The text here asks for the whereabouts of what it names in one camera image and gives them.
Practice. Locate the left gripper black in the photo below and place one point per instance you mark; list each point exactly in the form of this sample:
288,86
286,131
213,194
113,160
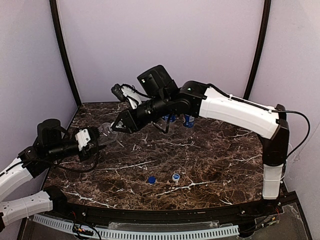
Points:
88,149

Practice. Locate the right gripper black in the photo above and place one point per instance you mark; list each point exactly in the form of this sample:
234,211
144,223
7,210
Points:
131,120

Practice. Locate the small clear bottle white cap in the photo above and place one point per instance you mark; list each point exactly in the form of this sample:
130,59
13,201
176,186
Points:
104,134

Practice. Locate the Pocari Sweat bottle blue label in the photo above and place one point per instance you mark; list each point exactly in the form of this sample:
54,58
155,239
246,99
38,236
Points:
168,124

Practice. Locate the blue Pepsi bottle cap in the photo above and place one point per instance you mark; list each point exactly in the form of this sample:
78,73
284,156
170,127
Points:
152,180

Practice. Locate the Pepsi bottle blue label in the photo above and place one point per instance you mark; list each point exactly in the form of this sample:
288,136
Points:
188,121

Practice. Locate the white blue bottle cap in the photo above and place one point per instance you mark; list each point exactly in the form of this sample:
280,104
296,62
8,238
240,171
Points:
176,177

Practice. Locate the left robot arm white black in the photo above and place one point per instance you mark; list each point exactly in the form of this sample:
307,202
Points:
52,144

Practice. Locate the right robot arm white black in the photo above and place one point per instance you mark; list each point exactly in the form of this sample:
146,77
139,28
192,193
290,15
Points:
198,99

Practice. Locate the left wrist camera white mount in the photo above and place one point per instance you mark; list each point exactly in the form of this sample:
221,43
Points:
83,138

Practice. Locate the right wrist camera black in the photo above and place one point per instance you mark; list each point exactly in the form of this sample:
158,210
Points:
128,94

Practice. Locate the black table front rail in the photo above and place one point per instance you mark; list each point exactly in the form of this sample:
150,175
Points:
237,214

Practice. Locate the small circuit board with wires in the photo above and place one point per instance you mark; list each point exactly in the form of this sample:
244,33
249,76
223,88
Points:
80,230

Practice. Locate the black left corner post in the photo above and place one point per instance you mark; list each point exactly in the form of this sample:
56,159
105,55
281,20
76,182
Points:
63,51

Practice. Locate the black corner post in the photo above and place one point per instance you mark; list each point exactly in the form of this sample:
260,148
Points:
259,48
63,51

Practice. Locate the grey slotted cable duct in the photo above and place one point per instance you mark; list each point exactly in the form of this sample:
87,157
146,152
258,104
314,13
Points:
113,232

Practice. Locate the black right corner post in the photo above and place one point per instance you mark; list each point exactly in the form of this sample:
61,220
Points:
259,48

